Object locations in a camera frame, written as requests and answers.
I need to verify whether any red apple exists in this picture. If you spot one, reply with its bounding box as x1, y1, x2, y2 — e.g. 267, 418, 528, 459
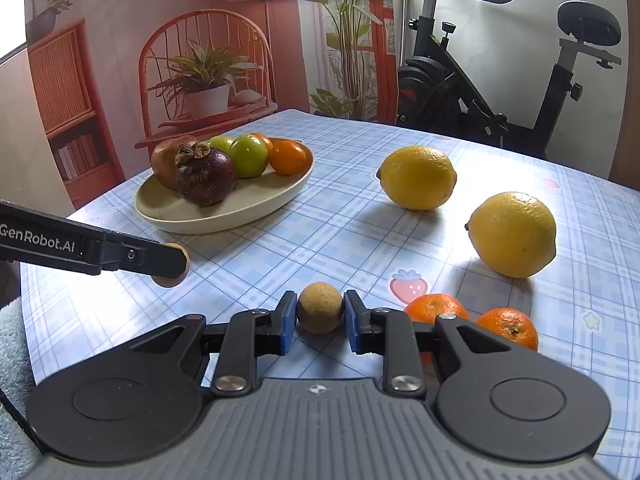
150, 135, 201, 191

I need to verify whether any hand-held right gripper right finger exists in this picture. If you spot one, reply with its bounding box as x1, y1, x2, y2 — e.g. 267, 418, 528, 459
343, 289, 508, 397

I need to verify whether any black exercise bike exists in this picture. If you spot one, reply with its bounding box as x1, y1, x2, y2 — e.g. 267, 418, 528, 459
390, 0, 624, 159

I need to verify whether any purple mangosteen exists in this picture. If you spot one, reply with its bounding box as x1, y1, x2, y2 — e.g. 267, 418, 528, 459
174, 142, 238, 207

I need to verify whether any brown longan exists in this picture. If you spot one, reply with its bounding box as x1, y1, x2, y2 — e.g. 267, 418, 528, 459
151, 242, 191, 289
297, 282, 345, 335

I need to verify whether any yellow lemon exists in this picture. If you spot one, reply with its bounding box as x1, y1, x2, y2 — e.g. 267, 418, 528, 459
377, 145, 458, 211
464, 191, 558, 279

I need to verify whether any cream round plate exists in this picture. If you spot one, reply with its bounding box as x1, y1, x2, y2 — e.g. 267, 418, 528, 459
134, 137, 315, 235

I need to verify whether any printed wall backdrop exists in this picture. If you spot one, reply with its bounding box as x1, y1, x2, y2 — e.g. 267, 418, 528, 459
25, 0, 401, 211

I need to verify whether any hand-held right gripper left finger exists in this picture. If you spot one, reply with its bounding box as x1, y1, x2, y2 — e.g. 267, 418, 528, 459
129, 290, 299, 397

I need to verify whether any orange mandarin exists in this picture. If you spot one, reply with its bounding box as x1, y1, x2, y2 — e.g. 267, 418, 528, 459
403, 293, 471, 366
474, 308, 540, 352

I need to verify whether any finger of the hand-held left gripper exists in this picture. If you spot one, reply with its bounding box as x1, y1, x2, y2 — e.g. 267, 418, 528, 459
99, 231, 190, 279

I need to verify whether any light blue fluffy cloth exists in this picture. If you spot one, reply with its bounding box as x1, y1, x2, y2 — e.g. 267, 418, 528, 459
0, 304, 45, 480

